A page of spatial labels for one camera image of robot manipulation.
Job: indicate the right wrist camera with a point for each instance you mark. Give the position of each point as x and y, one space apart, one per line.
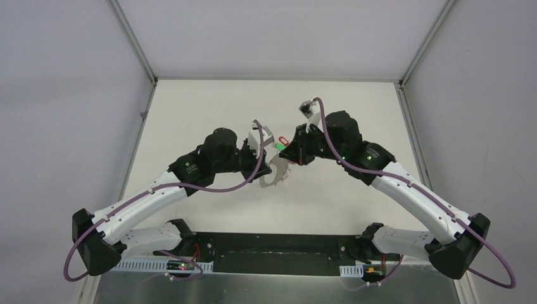
311 111

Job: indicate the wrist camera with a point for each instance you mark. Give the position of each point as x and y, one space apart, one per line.
259 137
311 111

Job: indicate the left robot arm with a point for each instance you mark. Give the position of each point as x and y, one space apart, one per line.
105 237

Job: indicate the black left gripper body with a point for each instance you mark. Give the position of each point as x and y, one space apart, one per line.
260 164

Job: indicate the green key tag with key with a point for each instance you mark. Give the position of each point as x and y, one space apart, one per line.
279 146

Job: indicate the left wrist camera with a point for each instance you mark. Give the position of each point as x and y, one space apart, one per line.
259 137

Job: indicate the red key tag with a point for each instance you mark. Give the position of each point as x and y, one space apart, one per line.
282 140

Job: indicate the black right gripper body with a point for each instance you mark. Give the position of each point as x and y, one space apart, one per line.
313 145

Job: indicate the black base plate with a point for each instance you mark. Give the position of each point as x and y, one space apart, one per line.
280 254

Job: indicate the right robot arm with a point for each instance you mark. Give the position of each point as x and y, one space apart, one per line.
447 243

